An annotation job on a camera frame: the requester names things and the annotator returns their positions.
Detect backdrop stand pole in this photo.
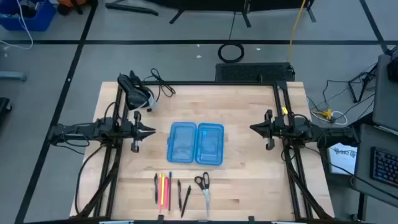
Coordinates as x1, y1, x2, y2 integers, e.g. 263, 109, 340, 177
169, 8, 188, 25
305, 0, 317, 23
241, 0, 252, 29

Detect black perforated computer case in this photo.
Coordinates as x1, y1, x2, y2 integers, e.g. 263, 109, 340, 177
215, 62, 295, 83

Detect blue plastic supply box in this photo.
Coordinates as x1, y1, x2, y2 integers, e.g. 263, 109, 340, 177
166, 121, 225, 166

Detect orange bag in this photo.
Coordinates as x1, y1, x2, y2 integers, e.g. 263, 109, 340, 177
57, 0, 94, 16

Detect blue storage bin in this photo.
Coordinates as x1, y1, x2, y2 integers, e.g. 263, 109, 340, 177
0, 0, 57, 32

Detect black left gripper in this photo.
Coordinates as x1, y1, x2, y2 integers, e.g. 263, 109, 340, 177
121, 111, 156, 153

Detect white paper sheet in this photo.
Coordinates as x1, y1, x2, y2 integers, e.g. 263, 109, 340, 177
328, 142, 358, 176

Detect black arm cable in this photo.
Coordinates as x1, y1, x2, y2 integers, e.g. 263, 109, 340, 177
281, 144, 398, 194
74, 144, 108, 215

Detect black backlit keyboard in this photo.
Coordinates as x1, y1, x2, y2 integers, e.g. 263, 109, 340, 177
369, 146, 398, 189

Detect black floor object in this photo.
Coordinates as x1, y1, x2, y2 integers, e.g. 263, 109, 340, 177
0, 96, 13, 127

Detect black backdrop curtain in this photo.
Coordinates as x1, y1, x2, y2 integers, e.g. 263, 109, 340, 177
146, 0, 312, 12

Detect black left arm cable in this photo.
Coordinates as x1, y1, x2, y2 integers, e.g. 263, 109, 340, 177
74, 144, 108, 215

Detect black lamp cable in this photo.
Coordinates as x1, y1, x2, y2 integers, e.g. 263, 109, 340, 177
142, 67, 177, 102

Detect black aluminium table frame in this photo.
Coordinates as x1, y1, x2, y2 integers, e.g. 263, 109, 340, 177
74, 80, 335, 220

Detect black-handled scissors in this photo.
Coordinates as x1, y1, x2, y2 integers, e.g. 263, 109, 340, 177
194, 171, 211, 218

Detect white looped cable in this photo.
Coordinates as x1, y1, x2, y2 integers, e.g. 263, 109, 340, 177
329, 110, 348, 126

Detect black floor stand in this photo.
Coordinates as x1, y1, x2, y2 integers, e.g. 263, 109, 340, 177
348, 70, 374, 103

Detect black coiled cable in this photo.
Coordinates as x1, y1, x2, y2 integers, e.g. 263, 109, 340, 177
217, 42, 246, 64

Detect black straight floor cable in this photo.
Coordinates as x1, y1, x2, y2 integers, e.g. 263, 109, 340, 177
228, 11, 236, 41

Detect grey floor object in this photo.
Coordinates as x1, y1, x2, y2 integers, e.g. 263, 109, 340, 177
0, 71, 27, 82

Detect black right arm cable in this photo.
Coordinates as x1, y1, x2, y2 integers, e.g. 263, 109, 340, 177
281, 144, 398, 194

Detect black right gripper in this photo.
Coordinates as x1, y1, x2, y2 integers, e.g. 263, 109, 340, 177
249, 109, 285, 151

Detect white floor cable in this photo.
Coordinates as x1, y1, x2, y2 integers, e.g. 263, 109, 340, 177
0, 0, 34, 50

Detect yellow hanging cable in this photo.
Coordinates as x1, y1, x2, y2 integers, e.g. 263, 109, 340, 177
287, 0, 308, 63

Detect grey keyboard desk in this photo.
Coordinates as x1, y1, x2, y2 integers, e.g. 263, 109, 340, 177
350, 123, 398, 208

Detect black tangled cables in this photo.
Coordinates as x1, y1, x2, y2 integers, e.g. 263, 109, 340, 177
306, 62, 379, 125

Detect black device on desk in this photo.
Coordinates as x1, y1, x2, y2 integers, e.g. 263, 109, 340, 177
386, 45, 398, 83

